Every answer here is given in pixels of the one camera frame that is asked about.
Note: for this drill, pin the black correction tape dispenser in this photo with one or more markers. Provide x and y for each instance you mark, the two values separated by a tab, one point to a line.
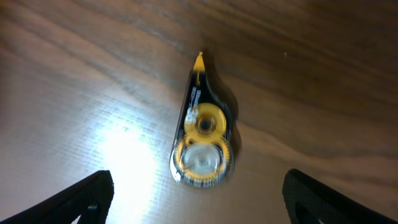
201	154

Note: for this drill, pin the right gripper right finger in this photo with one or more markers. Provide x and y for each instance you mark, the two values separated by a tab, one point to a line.
310	201

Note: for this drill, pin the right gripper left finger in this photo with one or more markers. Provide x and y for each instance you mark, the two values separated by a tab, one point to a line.
87	201

